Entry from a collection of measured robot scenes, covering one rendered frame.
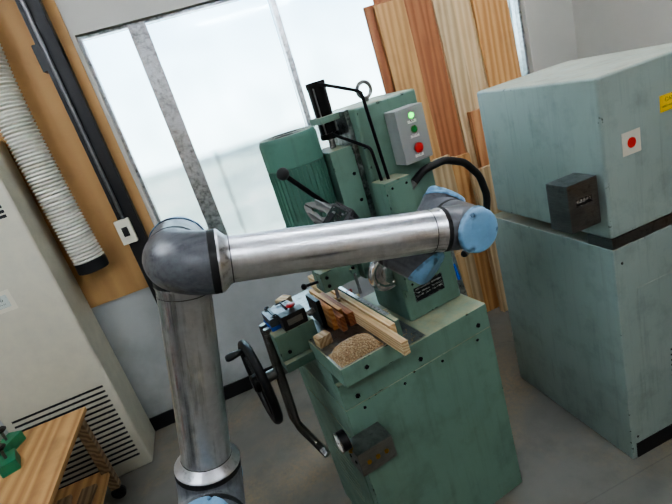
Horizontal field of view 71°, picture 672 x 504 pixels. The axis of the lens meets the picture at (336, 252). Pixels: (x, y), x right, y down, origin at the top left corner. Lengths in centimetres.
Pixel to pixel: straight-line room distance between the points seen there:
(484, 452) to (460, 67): 209
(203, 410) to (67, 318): 163
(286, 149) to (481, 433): 119
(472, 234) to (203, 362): 60
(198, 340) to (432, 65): 232
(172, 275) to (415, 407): 101
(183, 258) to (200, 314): 21
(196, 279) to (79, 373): 197
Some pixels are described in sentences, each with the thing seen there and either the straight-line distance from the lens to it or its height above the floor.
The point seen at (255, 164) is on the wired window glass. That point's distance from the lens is 282.
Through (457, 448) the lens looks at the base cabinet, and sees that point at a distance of 183.
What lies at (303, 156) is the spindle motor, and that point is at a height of 144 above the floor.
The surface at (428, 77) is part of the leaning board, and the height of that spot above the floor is 147.
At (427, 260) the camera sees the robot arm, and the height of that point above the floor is 119.
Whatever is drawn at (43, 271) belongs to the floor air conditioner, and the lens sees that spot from 259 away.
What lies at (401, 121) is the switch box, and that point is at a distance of 142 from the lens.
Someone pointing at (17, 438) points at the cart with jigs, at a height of 56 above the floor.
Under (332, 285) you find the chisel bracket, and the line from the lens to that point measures 152.
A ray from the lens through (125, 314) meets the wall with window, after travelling 292.
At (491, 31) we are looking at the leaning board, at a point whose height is 161.
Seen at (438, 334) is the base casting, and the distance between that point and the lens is 156.
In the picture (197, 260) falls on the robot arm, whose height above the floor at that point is 140.
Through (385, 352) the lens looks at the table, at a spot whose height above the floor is 88.
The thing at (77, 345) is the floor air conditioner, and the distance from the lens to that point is 269.
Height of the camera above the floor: 161
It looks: 19 degrees down
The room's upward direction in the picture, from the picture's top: 17 degrees counter-clockwise
